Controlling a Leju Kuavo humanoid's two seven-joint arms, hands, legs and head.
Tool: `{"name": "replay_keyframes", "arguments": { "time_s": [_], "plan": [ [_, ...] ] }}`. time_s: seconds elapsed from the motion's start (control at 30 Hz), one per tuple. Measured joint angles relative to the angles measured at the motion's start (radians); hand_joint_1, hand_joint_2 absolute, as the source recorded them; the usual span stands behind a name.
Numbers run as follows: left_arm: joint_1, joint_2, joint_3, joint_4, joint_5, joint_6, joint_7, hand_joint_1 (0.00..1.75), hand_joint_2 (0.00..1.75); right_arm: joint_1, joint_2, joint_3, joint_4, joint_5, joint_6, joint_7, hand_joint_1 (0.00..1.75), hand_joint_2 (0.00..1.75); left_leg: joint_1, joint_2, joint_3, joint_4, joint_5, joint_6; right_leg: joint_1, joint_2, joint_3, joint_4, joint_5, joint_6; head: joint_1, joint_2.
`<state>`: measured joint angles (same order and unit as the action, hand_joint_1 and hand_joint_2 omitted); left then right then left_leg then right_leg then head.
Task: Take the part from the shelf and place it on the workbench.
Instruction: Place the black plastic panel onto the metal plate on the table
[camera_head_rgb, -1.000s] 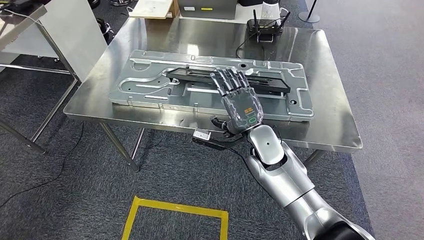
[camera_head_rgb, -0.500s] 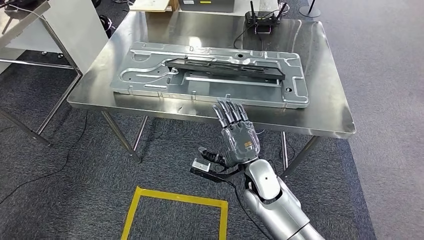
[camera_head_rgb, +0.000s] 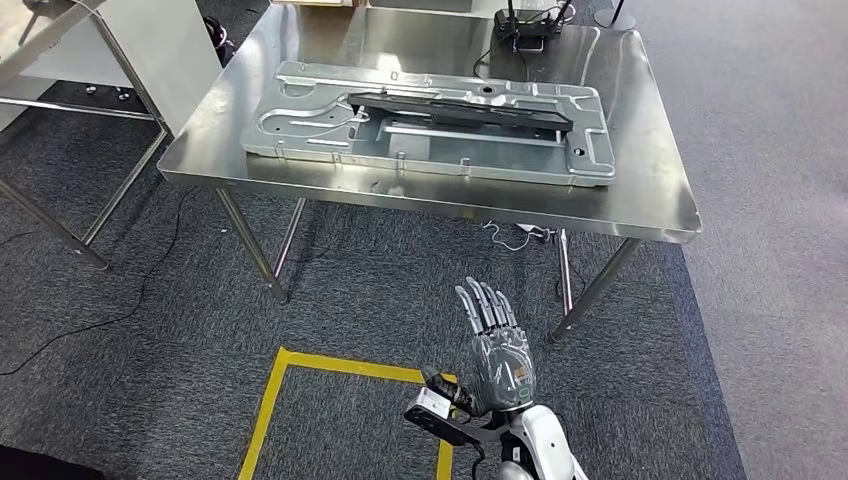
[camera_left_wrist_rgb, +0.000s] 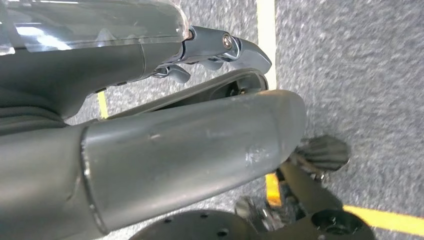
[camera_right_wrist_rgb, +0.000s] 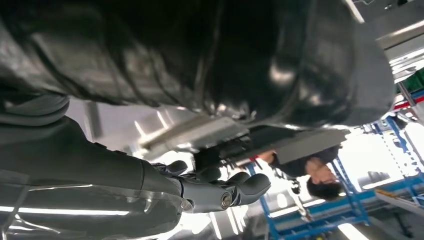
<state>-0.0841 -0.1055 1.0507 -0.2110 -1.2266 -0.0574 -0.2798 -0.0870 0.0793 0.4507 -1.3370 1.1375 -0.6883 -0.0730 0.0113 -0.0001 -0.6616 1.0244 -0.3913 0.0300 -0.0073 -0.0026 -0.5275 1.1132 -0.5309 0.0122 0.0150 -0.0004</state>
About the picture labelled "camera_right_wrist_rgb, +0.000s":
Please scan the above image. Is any stainless steel workbench table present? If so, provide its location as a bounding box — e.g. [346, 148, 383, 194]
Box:
[82, 99, 253, 160]

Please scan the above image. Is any blue steel shelf rack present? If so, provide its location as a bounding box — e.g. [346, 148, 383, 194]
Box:
[246, 155, 372, 240]

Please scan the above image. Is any blue shelf rack on casters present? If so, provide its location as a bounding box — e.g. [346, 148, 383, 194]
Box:
[372, 114, 424, 208]

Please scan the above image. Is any person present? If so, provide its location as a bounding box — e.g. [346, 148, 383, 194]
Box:
[256, 145, 346, 201]

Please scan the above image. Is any stamped grey metal panel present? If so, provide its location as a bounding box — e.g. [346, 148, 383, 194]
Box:
[231, 127, 351, 165]

